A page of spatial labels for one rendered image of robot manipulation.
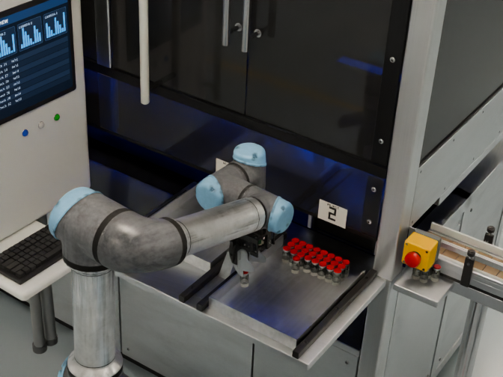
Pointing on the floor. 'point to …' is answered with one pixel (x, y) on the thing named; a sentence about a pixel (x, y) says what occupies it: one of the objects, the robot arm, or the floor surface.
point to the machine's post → (402, 176)
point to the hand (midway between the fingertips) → (242, 268)
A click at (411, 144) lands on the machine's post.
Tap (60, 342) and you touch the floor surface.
